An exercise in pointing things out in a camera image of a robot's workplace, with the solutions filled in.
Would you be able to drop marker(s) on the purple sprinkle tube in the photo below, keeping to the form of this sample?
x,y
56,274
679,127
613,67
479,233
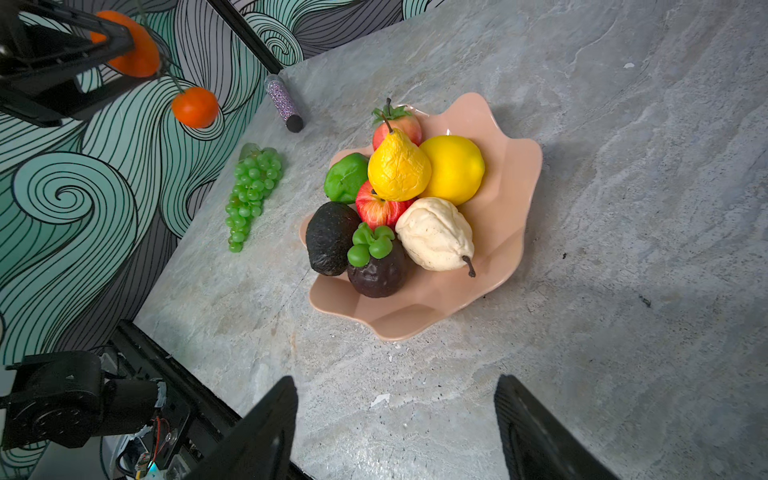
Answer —
x,y
284,103

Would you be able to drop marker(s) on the red fake strawberry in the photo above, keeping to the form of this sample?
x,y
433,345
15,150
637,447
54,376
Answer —
x,y
397,117

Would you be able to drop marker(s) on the red fake apple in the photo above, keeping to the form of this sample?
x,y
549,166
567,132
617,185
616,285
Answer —
x,y
375,211

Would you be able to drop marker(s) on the green fake grape bunch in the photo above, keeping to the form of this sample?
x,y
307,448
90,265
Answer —
x,y
256,175

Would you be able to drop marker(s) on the pink wavy fruit bowl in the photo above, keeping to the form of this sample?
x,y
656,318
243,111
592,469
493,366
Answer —
x,y
497,214

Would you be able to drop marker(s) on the dark fake avocado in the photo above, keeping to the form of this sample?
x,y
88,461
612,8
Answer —
x,y
329,237

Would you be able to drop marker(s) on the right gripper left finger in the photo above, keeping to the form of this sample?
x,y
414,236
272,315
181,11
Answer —
x,y
259,446

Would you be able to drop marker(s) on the dark brown fake fruit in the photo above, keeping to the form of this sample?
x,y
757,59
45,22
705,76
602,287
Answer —
x,y
377,262

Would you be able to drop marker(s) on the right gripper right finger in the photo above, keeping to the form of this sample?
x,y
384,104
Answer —
x,y
535,444

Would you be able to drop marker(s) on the green fake lime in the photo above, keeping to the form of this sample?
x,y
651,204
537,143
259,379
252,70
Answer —
x,y
345,178

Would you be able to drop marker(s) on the small yellow fake pepper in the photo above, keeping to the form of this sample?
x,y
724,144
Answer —
x,y
398,170

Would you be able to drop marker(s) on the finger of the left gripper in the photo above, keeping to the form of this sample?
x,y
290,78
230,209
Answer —
x,y
66,100
49,40

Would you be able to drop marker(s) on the pale fake pear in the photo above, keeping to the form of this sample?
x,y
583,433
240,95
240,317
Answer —
x,y
436,236

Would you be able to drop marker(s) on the yellow fake lemon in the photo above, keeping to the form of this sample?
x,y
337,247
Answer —
x,y
458,168

